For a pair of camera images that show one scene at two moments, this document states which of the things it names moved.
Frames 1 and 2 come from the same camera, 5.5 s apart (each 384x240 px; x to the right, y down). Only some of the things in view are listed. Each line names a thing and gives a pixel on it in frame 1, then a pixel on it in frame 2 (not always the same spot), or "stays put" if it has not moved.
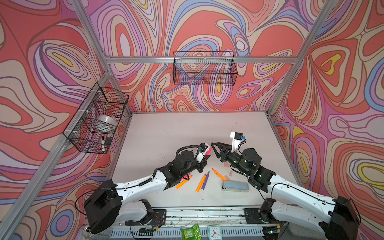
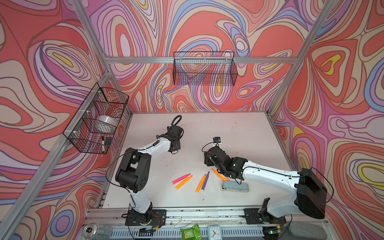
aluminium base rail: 232,219 stays put
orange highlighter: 200,183 stays put
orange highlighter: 219,175 stays put
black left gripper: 199,156 -> 174,146
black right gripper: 227,152 -> 209,159
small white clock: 214,232 stays put
